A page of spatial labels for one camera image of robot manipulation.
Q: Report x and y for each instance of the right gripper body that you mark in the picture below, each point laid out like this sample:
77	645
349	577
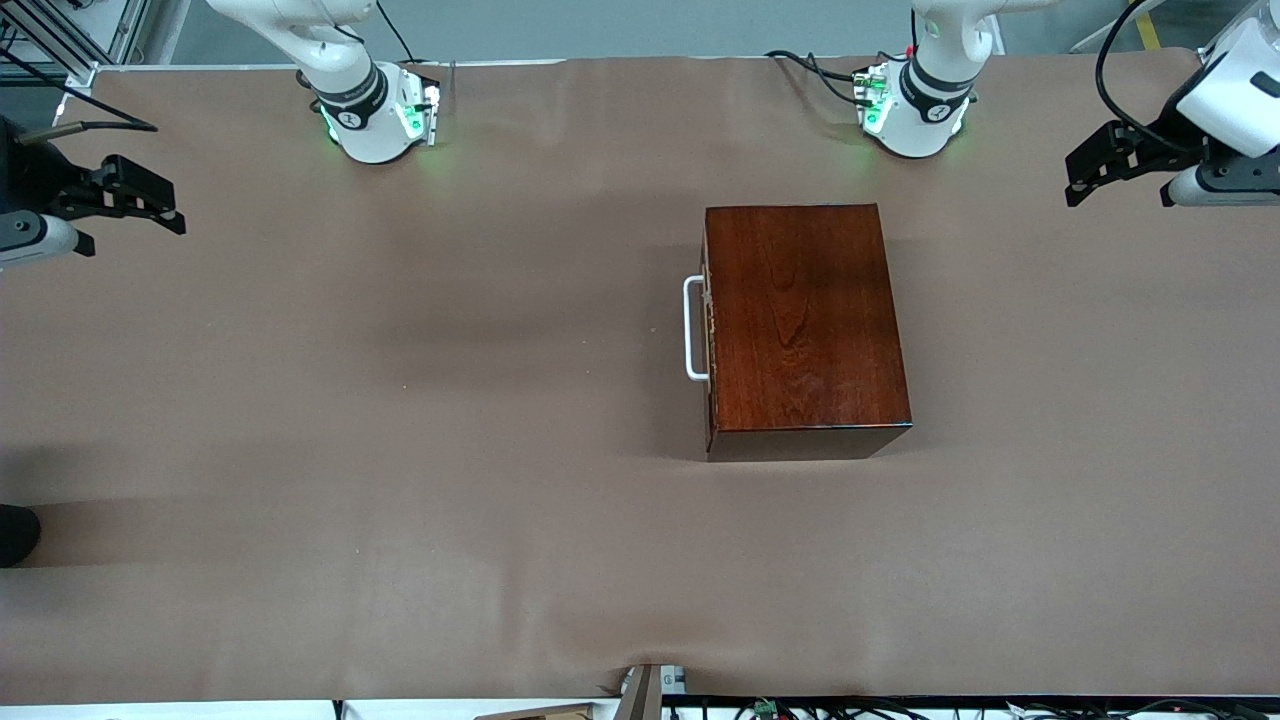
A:
36	176

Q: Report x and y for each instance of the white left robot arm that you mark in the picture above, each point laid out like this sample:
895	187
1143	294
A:
920	130

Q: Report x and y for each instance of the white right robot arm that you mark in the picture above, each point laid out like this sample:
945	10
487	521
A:
375	135

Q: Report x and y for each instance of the dark wooden drawer cabinet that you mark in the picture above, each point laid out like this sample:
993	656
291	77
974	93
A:
810	320

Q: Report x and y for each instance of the silver aluminium profile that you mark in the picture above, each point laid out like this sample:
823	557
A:
1225	35

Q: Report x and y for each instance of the black rounded object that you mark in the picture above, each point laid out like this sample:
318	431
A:
15	535

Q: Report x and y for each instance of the brown table cover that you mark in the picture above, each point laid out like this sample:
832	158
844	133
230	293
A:
500	550

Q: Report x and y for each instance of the tan cardboard piece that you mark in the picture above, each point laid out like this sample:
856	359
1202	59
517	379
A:
540	713

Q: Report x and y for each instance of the aluminium frame with dark struts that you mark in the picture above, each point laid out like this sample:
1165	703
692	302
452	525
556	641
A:
128	25

